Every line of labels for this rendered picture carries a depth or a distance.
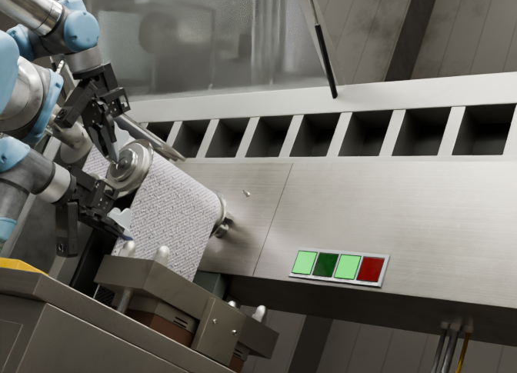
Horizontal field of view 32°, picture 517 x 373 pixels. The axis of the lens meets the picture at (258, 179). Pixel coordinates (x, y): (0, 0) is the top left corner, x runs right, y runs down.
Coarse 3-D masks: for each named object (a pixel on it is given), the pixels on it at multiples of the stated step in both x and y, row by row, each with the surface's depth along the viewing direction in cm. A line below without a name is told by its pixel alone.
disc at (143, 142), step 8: (128, 144) 204; (144, 144) 200; (152, 152) 197; (152, 160) 196; (144, 168) 196; (144, 176) 194; (136, 184) 195; (112, 192) 199; (120, 192) 197; (128, 192) 195
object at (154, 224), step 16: (144, 192) 195; (144, 208) 195; (160, 208) 199; (144, 224) 195; (160, 224) 199; (176, 224) 202; (192, 224) 206; (128, 240) 192; (144, 240) 196; (160, 240) 199; (176, 240) 202; (192, 240) 206; (144, 256) 196; (176, 256) 202; (192, 256) 206; (176, 272) 202; (192, 272) 206
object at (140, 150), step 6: (132, 144) 202; (138, 144) 200; (132, 150) 201; (138, 150) 199; (144, 150) 198; (138, 156) 198; (144, 156) 197; (138, 162) 197; (144, 162) 196; (108, 168) 203; (138, 168) 196; (108, 174) 202; (132, 174) 196; (138, 174) 195; (108, 180) 201; (114, 180) 200; (126, 180) 196; (132, 180) 195; (114, 186) 198; (120, 186) 197; (126, 186) 196; (138, 186) 197; (132, 192) 198; (132, 198) 200
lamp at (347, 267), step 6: (342, 258) 191; (348, 258) 190; (354, 258) 189; (342, 264) 190; (348, 264) 189; (354, 264) 188; (342, 270) 190; (348, 270) 189; (354, 270) 188; (336, 276) 190; (342, 276) 189; (348, 276) 188
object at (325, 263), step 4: (320, 256) 195; (324, 256) 195; (328, 256) 194; (332, 256) 193; (336, 256) 192; (320, 260) 195; (324, 260) 194; (328, 260) 193; (332, 260) 193; (316, 264) 195; (320, 264) 194; (324, 264) 194; (328, 264) 193; (332, 264) 192; (316, 268) 194; (320, 268) 194; (324, 268) 193; (328, 268) 192; (332, 268) 191; (316, 272) 194; (320, 272) 193; (324, 272) 192; (328, 272) 192
